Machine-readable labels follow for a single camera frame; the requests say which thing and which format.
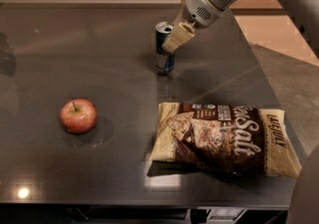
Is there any brown cream chips bag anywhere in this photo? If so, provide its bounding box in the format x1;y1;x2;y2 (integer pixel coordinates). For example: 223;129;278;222
150;103;301;178

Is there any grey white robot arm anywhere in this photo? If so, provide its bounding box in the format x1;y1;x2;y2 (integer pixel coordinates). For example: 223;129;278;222
162;0;319;224

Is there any red apple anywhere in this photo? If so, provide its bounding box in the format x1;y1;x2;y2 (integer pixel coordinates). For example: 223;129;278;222
60;99;98;134

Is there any blue silver redbull can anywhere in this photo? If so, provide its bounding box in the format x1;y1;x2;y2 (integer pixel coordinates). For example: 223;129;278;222
156;22;174;75

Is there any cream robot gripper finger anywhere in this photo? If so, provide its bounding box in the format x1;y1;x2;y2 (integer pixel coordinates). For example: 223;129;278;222
162;22;194;52

